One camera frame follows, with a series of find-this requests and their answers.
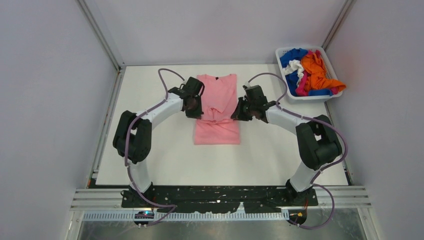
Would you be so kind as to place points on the aluminium frame rail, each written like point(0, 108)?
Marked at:
point(111, 198)

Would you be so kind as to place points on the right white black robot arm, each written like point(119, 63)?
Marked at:
point(317, 140)

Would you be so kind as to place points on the light pink t shirt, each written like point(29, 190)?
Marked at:
point(218, 102)

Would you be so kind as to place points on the blue t shirt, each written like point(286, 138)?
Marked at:
point(293, 56)

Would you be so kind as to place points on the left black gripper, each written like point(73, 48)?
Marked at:
point(196, 114)

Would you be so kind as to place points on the white t shirt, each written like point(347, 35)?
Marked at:
point(294, 66)

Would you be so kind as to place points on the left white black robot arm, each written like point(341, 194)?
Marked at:
point(133, 141)

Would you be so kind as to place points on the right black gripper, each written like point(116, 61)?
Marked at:
point(238, 115)

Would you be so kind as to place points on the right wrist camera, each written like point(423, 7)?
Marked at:
point(247, 86)

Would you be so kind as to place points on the orange t shirt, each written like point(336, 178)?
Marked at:
point(317, 78)

